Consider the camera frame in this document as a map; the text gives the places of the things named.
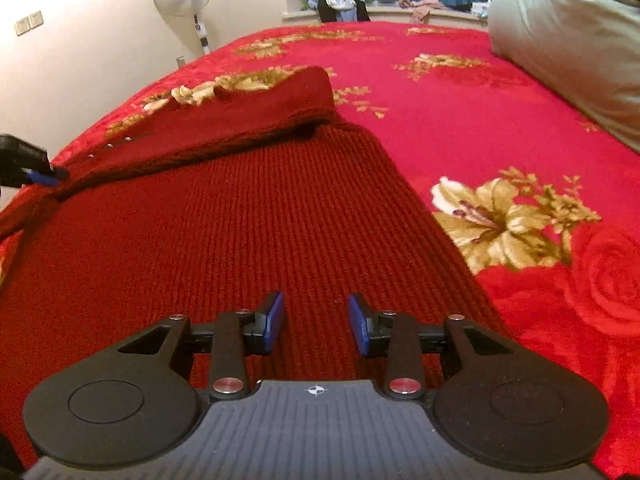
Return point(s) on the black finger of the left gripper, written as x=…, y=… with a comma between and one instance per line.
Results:
x=25, y=164

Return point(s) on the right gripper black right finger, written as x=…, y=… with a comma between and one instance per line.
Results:
x=489, y=397

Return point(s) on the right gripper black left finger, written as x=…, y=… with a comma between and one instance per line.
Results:
x=141, y=397

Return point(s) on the dark red knit sweater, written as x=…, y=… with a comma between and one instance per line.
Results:
x=201, y=209

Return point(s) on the dark clothes pile on sill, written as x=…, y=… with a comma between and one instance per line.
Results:
x=333, y=11

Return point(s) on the pale green pillow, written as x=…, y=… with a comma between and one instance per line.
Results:
x=587, y=51

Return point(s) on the tissue pack on sill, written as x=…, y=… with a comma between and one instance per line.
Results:
x=480, y=9

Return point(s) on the pink cloth on sill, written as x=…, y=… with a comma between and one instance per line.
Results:
x=420, y=9

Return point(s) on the double wall switch plate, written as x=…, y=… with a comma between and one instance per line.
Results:
x=28, y=23

